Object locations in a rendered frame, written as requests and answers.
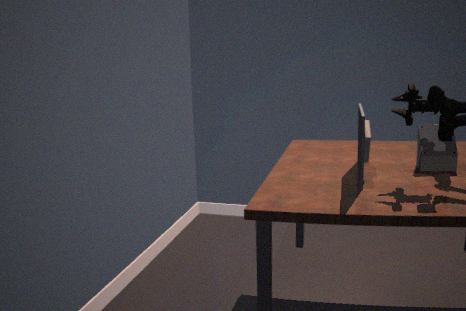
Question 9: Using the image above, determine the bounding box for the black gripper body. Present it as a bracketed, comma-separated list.
[405, 84, 427, 126]

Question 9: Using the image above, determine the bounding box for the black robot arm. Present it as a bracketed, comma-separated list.
[426, 85, 466, 141]

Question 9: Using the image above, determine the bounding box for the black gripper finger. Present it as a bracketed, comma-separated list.
[392, 90, 408, 101]
[391, 108, 407, 120]

